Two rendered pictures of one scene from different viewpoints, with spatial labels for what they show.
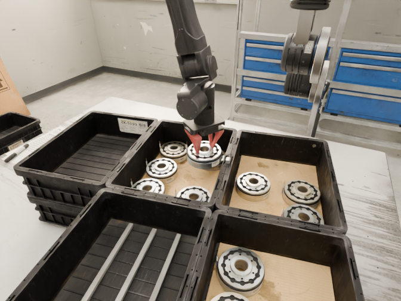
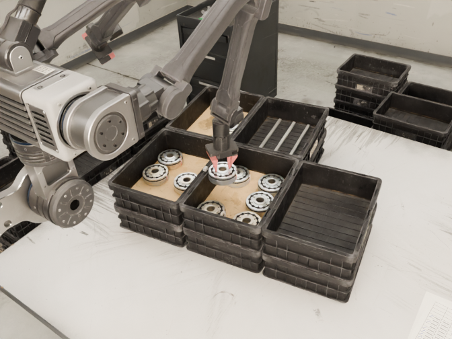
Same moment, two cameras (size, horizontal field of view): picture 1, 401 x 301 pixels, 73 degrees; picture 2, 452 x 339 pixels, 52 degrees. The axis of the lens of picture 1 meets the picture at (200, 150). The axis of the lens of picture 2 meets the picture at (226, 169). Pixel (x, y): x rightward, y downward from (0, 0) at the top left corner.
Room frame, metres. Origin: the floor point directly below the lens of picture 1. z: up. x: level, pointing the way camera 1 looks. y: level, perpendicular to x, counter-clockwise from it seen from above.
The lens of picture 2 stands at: (1.93, 0.29, 1.97)
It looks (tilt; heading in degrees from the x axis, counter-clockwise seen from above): 38 degrees down; 193
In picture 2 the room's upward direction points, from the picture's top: 4 degrees counter-clockwise
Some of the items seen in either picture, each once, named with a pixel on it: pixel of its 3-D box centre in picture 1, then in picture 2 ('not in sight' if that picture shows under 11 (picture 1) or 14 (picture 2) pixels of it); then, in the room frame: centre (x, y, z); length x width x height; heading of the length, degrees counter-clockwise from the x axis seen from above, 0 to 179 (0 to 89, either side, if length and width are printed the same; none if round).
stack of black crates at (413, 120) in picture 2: not in sight; (409, 144); (-0.44, 0.86, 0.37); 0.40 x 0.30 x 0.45; 65
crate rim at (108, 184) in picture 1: (180, 156); (242, 183); (0.69, 0.06, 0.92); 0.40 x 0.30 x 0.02; 165
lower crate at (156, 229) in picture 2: not in sight; (175, 196); (0.61, -0.23, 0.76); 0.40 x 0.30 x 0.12; 165
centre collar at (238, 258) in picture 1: (241, 265); not in sight; (0.35, -0.09, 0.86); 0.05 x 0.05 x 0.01
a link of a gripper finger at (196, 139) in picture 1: (200, 138); (224, 158); (0.66, 0.00, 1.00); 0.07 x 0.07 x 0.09; 30
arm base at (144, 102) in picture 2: not in sight; (134, 105); (1.07, -0.11, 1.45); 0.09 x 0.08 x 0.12; 65
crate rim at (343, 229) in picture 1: (279, 171); (169, 164); (0.61, -0.23, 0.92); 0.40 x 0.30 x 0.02; 165
